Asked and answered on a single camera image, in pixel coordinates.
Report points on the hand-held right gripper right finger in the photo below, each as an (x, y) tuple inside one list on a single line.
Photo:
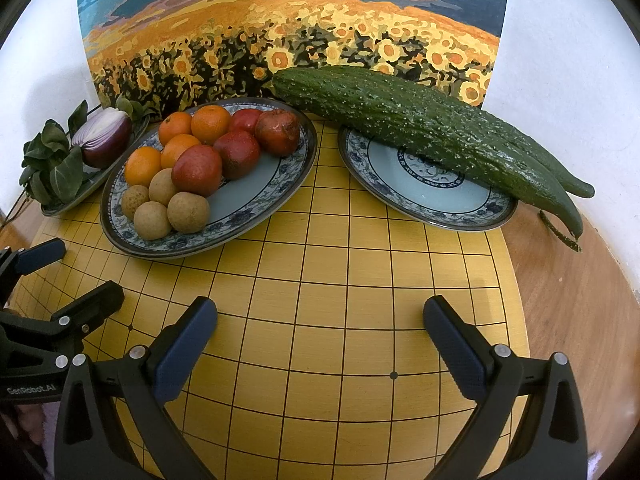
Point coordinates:
[(455, 350)]

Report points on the green bok choy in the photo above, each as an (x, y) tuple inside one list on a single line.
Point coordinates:
[(60, 175)]

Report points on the dark-rimmed floral plate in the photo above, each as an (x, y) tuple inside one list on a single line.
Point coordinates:
[(90, 185)]

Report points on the large blue floral plate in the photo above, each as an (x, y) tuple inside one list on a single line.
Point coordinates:
[(250, 200)]

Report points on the yellow grid board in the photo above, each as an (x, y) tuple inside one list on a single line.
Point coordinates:
[(325, 285)]

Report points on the sunflower field painting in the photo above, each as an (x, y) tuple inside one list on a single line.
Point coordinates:
[(300, 10)]

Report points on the green bumpy cucumber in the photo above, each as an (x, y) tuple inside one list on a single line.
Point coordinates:
[(400, 115), (545, 157)]

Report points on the lavender garment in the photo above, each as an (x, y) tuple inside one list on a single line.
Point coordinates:
[(48, 417)]

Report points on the half red onion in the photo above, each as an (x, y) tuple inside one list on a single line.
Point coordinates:
[(107, 145)]

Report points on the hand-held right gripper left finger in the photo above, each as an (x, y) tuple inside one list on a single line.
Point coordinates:
[(185, 350)]

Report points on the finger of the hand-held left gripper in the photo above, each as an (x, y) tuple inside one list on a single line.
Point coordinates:
[(42, 255), (95, 302)]

